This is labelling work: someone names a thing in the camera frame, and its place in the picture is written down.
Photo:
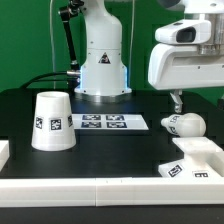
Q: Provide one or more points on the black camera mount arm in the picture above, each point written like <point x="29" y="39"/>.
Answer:
<point x="66" y="13"/>

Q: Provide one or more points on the white front fence bar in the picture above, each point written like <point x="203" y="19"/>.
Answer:
<point x="110" y="192"/>

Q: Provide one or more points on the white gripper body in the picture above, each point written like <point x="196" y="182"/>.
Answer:
<point x="181" y="67"/>

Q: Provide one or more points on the white marker sheet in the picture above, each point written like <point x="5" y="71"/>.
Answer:
<point x="109" y="121"/>

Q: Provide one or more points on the white lamp shade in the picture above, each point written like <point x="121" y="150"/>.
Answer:
<point x="53" y="128"/>

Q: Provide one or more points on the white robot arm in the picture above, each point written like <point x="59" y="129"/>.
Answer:
<point x="104" y="76"/>

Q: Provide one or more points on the white lamp bulb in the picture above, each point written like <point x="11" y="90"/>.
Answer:
<point x="187" y="125"/>

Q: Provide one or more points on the white lamp base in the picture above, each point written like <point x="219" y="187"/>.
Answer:
<point x="202" y="159"/>

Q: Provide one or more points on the white left fence bar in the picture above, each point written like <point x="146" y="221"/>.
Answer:
<point x="4" y="153"/>

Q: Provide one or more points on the white fence bar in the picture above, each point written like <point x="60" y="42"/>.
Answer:
<point x="4" y="153"/>
<point x="110" y="192"/>

